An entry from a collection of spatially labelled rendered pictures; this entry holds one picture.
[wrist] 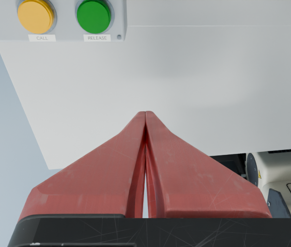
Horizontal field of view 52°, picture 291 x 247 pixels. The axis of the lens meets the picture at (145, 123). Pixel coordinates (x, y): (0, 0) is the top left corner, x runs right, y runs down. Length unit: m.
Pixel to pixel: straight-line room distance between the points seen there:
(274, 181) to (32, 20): 0.65
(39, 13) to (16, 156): 1.59
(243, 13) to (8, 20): 0.33
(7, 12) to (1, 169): 1.69
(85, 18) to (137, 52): 0.15
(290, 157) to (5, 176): 1.69
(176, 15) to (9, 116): 1.40
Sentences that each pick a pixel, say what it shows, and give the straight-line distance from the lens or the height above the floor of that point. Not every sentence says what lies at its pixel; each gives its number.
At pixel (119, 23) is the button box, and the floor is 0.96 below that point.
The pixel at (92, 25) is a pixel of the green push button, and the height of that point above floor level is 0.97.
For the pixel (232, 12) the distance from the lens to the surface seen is 0.50.
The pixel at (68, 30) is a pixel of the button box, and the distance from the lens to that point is 0.40.
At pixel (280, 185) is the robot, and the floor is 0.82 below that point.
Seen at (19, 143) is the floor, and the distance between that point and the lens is 1.86.
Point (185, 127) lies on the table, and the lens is 0.58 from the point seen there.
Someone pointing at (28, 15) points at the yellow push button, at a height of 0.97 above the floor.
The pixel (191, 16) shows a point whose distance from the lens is 0.49.
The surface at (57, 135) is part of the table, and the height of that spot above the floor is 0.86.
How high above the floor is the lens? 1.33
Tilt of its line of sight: 55 degrees down
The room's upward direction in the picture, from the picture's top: 179 degrees counter-clockwise
